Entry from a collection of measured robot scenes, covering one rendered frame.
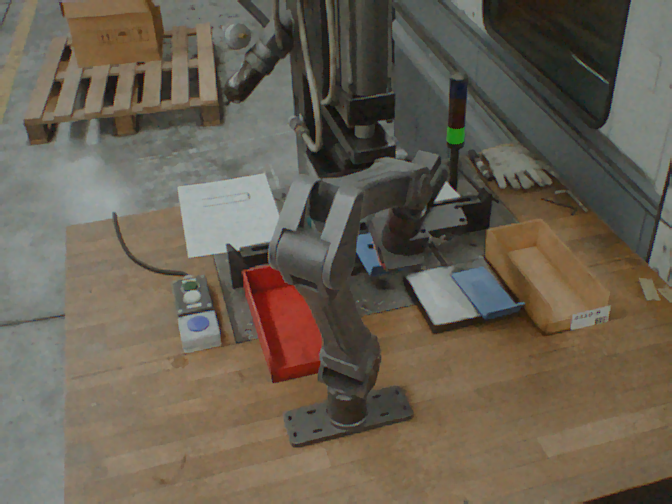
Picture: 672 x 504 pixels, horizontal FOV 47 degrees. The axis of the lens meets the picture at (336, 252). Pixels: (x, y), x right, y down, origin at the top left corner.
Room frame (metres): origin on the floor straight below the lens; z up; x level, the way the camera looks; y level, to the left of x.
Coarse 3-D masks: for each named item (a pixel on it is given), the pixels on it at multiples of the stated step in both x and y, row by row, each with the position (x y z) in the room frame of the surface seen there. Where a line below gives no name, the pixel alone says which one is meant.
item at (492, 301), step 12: (456, 276) 1.16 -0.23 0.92; (468, 276) 1.16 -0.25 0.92; (480, 276) 1.16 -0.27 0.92; (468, 288) 1.12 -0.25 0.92; (480, 288) 1.12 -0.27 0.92; (492, 288) 1.12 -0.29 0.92; (480, 300) 1.08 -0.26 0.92; (492, 300) 1.08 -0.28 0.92; (504, 300) 1.08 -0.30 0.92; (480, 312) 1.05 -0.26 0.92; (492, 312) 1.02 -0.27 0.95; (504, 312) 1.04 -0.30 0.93
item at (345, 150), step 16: (336, 112) 1.39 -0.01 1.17; (336, 128) 1.30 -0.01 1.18; (368, 128) 1.25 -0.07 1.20; (336, 144) 1.28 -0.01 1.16; (352, 144) 1.23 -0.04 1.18; (368, 144) 1.22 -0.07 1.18; (384, 144) 1.22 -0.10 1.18; (400, 144) 1.30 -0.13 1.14; (320, 160) 1.25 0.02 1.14; (336, 160) 1.24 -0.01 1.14; (352, 160) 1.21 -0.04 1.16; (368, 160) 1.20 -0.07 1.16; (320, 176) 1.19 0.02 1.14; (336, 176) 1.20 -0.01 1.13
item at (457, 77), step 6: (450, 78) 1.47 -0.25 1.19; (456, 78) 1.46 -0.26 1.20; (462, 78) 1.46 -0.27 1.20; (468, 78) 1.47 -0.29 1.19; (450, 144) 1.46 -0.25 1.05; (456, 144) 1.45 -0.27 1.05; (462, 144) 1.46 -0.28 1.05; (450, 150) 1.47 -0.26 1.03; (456, 150) 1.46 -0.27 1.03; (450, 156) 1.47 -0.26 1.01; (456, 156) 1.46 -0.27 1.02; (450, 162) 1.47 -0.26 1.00; (456, 162) 1.46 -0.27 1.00; (450, 168) 1.47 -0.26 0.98; (456, 168) 1.46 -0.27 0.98; (450, 174) 1.47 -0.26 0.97; (456, 174) 1.47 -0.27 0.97; (450, 180) 1.47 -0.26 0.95; (456, 180) 1.47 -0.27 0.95; (456, 186) 1.47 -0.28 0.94
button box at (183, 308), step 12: (120, 240) 1.36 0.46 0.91; (144, 264) 1.27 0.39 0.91; (192, 276) 1.20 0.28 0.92; (204, 276) 1.19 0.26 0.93; (180, 288) 1.15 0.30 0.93; (204, 288) 1.15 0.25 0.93; (180, 300) 1.12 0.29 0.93; (204, 300) 1.11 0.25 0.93; (180, 312) 1.08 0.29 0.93; (192, 312) 1.08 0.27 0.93
